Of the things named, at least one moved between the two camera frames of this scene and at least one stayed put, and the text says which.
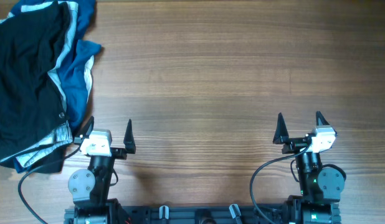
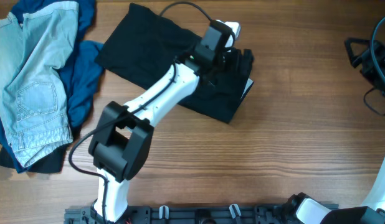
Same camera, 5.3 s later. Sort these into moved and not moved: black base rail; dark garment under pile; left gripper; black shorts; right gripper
Moved: black shorts; right gripper; left gripper
Not moved: black base rail; dark garment under pile
